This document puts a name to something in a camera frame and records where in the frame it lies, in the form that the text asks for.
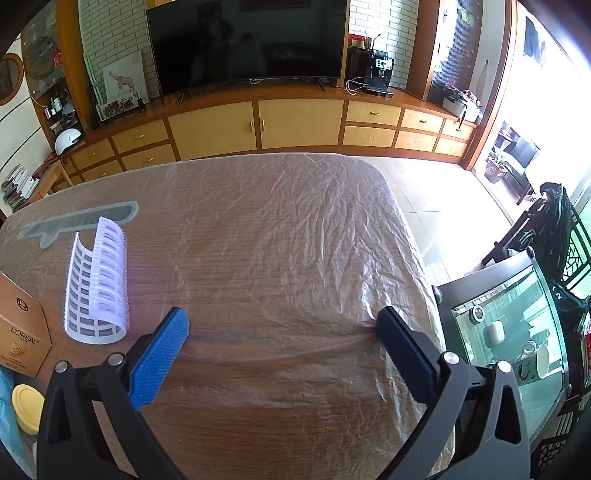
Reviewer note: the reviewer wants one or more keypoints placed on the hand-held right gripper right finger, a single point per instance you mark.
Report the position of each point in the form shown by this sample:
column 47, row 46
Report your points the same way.
column 406, row 357

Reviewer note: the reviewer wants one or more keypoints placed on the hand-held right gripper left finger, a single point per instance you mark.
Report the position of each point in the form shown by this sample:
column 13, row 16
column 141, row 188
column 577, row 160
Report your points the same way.
column 159, row 357

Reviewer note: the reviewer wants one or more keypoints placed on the white perforated plastic sheet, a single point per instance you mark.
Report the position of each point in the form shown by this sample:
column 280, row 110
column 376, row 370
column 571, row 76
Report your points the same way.
column 104, row 277

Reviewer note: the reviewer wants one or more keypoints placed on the brown wooden box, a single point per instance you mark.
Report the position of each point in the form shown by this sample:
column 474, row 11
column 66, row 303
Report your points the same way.
column 23, row 332

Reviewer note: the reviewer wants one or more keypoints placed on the small yellow cup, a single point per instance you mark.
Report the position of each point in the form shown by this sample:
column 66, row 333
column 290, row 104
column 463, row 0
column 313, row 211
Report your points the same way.
column 27, row 406

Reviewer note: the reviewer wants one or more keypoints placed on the blue plastic bag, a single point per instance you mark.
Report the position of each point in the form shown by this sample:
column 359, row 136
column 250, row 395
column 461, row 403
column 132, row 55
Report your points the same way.
column 5, row 415

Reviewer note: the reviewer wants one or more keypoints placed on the small round tin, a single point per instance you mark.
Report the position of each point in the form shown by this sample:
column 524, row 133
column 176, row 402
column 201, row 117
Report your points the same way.
column 476, row 314

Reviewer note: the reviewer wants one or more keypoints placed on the white earbud case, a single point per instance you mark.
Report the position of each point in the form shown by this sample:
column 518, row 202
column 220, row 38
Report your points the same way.
column 494, row 333

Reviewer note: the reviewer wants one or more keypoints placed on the glass top side table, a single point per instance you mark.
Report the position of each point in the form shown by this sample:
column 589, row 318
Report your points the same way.
column 508, row 295

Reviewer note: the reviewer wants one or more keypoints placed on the white printed mug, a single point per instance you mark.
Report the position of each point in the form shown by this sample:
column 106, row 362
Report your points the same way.
column 540, row 360

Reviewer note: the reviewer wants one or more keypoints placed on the dark wooden chair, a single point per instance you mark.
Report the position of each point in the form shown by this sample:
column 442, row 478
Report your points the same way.
column 508, row 240

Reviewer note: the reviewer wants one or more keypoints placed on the black backpack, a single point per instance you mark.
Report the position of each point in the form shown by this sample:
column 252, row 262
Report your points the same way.
column 568, row 300

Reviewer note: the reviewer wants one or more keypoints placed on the black jacket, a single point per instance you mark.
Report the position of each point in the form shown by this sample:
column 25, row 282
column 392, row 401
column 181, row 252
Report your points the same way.
column 554, row 221

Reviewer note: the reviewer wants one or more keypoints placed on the potted plant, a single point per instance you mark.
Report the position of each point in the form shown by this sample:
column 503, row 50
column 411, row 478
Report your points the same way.
column 495, row 170

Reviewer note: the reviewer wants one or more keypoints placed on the small wooden desk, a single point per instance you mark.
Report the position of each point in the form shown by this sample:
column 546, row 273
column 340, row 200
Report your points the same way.
column 48, row 177

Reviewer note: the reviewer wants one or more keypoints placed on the stack of books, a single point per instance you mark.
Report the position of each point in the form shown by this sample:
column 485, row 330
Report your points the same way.
column 18, row 187

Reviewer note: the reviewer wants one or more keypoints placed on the black armchair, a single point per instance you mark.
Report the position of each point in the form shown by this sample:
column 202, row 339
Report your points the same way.
column 521, row 154

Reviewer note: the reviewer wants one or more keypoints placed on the white helmet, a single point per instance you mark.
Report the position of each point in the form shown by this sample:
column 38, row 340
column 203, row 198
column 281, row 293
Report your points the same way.
column 67, row 141

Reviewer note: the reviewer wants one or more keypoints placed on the long wooden drawer sideboard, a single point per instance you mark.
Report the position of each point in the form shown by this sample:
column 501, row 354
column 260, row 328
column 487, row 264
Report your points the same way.
column 212, row 127

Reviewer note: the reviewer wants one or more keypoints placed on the red flower picture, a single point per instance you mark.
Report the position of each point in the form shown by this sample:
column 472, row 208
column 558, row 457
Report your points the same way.
column 117, row 108

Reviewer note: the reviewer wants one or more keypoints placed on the white storage box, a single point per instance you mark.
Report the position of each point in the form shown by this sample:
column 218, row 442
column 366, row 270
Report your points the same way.
column 459, row 106

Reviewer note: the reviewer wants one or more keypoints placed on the giraffe picture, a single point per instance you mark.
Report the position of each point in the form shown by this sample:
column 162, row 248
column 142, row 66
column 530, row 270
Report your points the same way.
column 124, row 81

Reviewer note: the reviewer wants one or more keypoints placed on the wooden display shelf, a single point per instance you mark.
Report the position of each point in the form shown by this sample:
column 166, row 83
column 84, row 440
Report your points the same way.
column 46, row 101

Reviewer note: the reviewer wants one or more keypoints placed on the black coffee machine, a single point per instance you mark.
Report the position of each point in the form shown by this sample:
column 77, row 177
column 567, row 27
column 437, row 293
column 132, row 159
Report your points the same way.
column 381, row 69

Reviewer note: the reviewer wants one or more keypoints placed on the black countertop box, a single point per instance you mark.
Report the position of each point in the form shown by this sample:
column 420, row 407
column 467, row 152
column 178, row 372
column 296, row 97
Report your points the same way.
column 358, row 67

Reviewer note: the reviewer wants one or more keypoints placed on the dark glass cabinet door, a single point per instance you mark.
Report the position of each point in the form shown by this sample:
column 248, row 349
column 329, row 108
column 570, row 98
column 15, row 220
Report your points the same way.
column 455, row 46

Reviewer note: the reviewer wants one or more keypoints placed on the round metal fan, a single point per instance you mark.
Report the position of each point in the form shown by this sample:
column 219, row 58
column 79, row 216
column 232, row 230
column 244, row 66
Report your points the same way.
column 39, row 57

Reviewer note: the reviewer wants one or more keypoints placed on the large black television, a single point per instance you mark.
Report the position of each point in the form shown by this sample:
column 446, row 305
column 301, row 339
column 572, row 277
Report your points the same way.
column 244, row 41

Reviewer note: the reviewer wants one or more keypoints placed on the blue hanging garment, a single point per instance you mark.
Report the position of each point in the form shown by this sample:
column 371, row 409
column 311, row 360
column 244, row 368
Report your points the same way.
column 535, row 39

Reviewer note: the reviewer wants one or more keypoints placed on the round wooden wall decoration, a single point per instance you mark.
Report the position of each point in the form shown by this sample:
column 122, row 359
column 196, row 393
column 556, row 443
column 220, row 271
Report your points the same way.
column 9, row 78

